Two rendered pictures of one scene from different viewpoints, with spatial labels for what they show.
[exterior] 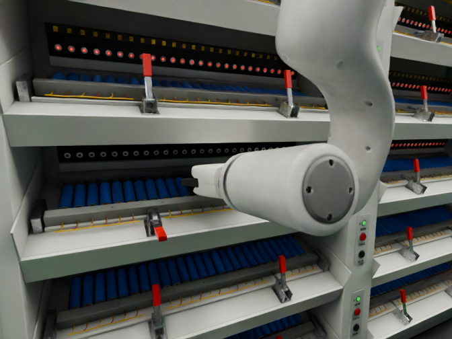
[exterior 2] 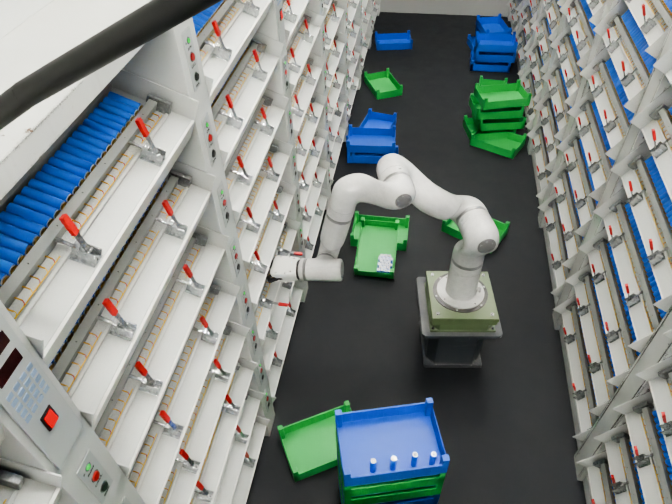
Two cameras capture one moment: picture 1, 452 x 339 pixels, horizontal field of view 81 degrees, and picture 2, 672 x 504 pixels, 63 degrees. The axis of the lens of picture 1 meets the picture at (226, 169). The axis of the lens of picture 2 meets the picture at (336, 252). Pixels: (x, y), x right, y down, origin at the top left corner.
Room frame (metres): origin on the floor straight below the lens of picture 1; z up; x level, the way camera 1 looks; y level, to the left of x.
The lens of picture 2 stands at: (-0.52, 1.04, 2.06)
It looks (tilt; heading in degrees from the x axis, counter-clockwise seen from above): 45 degrees down; 304
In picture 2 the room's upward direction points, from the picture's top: 2 degrees counter-clockwise
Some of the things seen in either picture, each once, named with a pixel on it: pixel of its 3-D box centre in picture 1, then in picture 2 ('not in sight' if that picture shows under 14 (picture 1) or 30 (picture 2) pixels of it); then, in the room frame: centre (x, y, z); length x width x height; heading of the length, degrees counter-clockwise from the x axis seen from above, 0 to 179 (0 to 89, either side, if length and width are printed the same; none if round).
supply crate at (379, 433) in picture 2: not in sight; (389, 440); (-0.22, 0.35, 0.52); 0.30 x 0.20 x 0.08; 40
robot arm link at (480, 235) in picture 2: not in sight; (475, 242); (-0.14, -0.41, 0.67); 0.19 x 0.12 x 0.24; 132
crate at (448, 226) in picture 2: not in sight; (475, 226); (0.08, -1.18, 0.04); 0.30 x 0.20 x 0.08; 175
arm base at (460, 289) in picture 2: not in sight; (463, 276); (-0.12, -0.43, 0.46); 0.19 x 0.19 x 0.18
